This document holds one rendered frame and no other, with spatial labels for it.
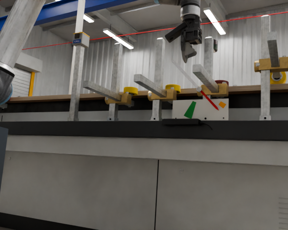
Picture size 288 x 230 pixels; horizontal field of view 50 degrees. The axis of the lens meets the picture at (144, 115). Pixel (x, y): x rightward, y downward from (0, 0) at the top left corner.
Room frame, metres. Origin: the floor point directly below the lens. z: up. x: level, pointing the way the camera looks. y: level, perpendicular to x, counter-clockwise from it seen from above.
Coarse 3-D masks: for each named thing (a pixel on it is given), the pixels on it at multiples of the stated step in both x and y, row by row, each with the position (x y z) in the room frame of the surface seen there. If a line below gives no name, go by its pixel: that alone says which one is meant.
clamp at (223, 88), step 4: (220, 84) 1.33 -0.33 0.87; (224, 84) 1.32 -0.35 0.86; (204, 88) 1.36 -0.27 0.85; (220, 88) 1.33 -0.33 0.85; (224, 88) 1.32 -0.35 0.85; (228, 88) 1.36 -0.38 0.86; (200, 92) 1.37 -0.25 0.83; (204, 92) 1.36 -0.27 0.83; (208, 92) 1.35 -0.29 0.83; (216, 92) 1.34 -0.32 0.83; (220, 92) 1.33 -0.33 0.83; (224, 92) 1.32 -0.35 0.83; (228, 92) 1.36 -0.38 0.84; (212, 96) 1.38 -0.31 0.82; (216, 96) 1.38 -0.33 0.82; (220, 96) 1.37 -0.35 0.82; (224, 96) 1.37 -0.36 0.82
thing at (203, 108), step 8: (176, 104) 1.42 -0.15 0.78; (184, 104) 1.40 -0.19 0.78; (200, 104) 1.37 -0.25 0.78; (208, 104) 1.35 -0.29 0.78; (216, 104) 1.34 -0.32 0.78; (176, 112) 1.42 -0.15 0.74; (184, 112) 1.40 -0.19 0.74; (200, 112) 1.37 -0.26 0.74; (208, 112) 1.35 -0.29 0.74; (216, 112) 1.34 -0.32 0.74; (224, 112) 1.32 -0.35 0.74
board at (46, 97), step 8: (192, 88) 1.56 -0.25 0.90; (232, 88) 1.47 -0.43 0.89; (240, 88) 1.45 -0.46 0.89; (248, 88) 1.44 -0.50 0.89; (256, 88) 1.42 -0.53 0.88; (272, 88) 1.39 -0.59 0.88; (280, 88) 1.38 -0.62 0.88; (32, 96) 2.04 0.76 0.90; (40, 96) 2.01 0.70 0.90; (48, 96) 1.98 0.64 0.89; (56, 96) 1.95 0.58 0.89; (64, 96) 1.92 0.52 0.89; (80, 96) 1.87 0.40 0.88; (88, 96) 1.84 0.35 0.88; (96, 96) 1.82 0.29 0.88; (104, 96) 1.79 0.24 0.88; (136, 96) 1.72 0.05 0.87; (144, 96) 1.71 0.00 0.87; (176, 96) 1.66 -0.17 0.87
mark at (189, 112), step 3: (192, 102) 1.38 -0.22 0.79; (195, 102) 1.38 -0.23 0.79; (192, 105) 1.38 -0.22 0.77; (189, 108) 1.39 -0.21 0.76; (192, 108) 1.38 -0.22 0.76; (186, 111) 1.40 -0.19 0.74; (189, 111) 1.39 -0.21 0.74; (192, 111) 1.38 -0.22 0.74; (186, 114) 1.40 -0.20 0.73; (189, 114) 1.39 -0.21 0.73; (192, 114) 1.38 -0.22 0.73; (189, 117) 1.39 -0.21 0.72
